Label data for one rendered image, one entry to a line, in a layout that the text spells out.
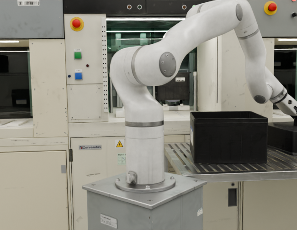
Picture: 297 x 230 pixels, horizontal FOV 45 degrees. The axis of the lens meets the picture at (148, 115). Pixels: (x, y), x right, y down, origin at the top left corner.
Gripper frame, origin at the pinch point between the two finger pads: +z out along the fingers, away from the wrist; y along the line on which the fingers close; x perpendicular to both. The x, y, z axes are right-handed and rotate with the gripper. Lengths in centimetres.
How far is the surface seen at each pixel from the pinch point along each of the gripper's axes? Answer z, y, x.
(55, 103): -83, 37, 71
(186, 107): -21, 79, 20
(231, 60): -36.9, 21.3, -2.6
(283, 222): 46, 22, 37
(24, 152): -78, 39, 100
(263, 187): 24.4, 23.5, 30.2
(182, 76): -37, 79, 7
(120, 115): -53, 53, 54
